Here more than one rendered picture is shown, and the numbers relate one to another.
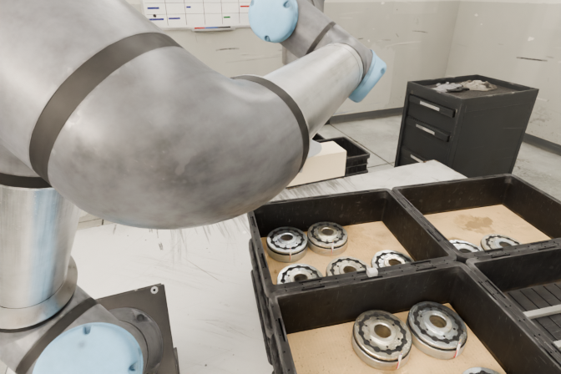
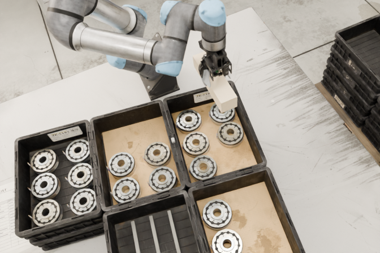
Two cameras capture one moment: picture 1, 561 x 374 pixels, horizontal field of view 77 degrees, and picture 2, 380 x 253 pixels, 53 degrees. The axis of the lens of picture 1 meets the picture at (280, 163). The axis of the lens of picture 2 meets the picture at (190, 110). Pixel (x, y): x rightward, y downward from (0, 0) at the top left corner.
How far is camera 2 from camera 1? 1.34 m
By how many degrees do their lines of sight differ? 72
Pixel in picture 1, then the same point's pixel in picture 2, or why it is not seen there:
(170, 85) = (48, 18)
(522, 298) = (189, 240)
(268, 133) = (59, 36)
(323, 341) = (159, 133)
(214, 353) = not seen: hidden behind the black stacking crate
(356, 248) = (227, 153)
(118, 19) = (54, 3)
